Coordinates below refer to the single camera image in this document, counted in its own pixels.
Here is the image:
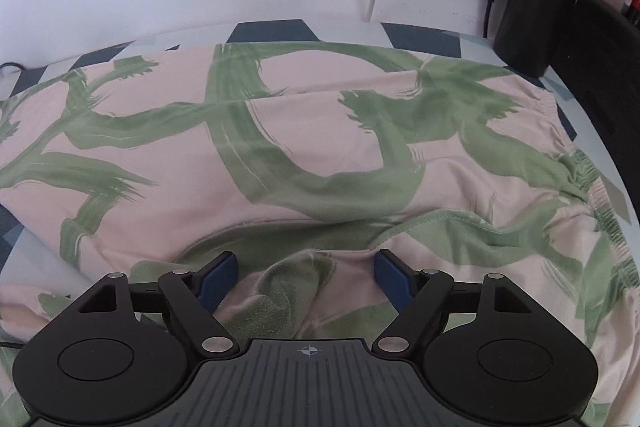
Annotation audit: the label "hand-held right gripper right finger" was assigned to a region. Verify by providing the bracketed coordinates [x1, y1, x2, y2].
[371, 248, 532, 356]

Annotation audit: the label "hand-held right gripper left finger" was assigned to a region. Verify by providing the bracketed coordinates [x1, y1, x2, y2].
[77, 252, 242, 357]

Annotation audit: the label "pink green printed pants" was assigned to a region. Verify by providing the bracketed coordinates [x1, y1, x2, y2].
[0, 41, 640, 427]

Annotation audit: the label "white geometric patterned bed sheet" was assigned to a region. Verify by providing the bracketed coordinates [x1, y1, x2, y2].
[0, 18, 640, 348]

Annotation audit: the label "black chair back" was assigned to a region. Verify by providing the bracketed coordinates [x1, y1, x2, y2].
[549, 0, 640, 170]

